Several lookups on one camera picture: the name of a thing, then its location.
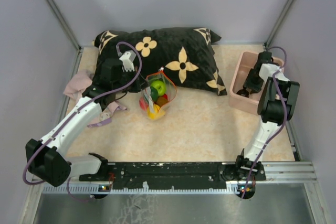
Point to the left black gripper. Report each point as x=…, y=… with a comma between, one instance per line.
x=140, y=84

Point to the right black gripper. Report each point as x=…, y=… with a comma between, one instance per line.
x=255, y=88

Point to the dark mangosteen toy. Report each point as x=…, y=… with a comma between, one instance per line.
x=243, y=93

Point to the red toy apple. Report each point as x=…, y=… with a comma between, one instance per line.
x=143, y=104

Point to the dark green toy lime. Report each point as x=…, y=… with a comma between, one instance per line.
x=154, y=94

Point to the light green toy fruit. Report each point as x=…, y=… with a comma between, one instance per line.
x=160, y=86

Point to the clear zip bag orange zipper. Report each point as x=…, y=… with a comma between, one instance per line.
x=171, y=90

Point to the brown toy fruit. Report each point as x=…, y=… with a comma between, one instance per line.
x=161, y=101

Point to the red yellow toy mango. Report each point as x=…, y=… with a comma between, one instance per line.
x=165, y=96

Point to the yellow toy lemon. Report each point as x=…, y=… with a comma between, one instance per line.
x=157, y=114

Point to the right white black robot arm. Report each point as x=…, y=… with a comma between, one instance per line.
x=275, y=107

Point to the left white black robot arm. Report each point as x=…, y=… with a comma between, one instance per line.
x=47, y=157

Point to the pink purple cloth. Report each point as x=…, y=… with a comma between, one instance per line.
x=75, y=88

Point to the black floral pillow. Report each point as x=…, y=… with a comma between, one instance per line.
x=184, y=53

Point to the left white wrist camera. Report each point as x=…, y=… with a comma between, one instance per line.
x=127, y=59

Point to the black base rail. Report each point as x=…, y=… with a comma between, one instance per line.
x=179, y=176

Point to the left aluminium corner post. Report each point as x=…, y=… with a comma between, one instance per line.
x=63, y=23

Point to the aluminium corner post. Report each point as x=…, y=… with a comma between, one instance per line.
x=63, y=23
x=279, y=23

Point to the right aluminium corner post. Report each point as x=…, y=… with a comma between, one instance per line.
x=279, y=23

